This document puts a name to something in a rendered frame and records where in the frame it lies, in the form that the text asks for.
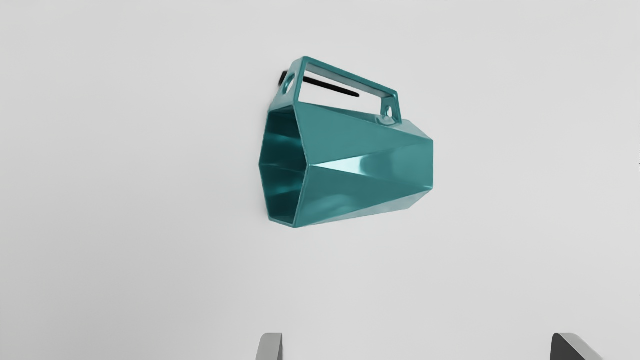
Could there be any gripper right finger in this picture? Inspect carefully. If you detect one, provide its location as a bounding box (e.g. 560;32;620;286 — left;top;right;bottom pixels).
551;332;605;360

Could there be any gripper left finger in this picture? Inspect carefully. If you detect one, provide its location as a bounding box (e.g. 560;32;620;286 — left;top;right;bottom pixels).
255;333;284;360

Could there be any teal faceted mug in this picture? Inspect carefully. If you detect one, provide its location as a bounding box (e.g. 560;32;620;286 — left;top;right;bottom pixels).
258;56;435;229

